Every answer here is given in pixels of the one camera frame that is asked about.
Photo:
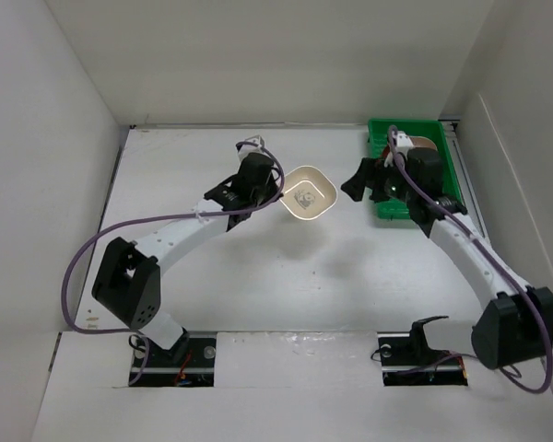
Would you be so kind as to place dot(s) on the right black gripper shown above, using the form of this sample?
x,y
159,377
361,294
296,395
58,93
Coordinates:
x,y
370,174

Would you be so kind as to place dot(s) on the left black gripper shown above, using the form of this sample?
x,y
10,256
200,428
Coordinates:
x,y
273,186

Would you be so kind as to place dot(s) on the cream square plate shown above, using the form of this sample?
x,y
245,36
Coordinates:
x,y
308,193

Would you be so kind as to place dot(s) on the brown square plate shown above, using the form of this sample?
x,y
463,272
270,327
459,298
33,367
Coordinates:
x,y
423,142

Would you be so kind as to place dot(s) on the red round plate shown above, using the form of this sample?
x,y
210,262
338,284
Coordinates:
x,y
387,157

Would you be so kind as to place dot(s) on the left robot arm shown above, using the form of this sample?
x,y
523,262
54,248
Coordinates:
x,y
128,281

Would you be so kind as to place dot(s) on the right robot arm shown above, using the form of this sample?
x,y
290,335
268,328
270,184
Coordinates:
x,y
516,324

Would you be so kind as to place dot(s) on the green plastic bin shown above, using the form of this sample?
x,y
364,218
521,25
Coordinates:
x,y
432,129

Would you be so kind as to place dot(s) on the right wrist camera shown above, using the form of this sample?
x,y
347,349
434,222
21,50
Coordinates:
x,y
403,142

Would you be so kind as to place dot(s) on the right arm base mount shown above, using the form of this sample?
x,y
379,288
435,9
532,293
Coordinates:
x,y
407,360

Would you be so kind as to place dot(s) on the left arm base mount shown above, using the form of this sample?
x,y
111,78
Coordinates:
x,y
196,369

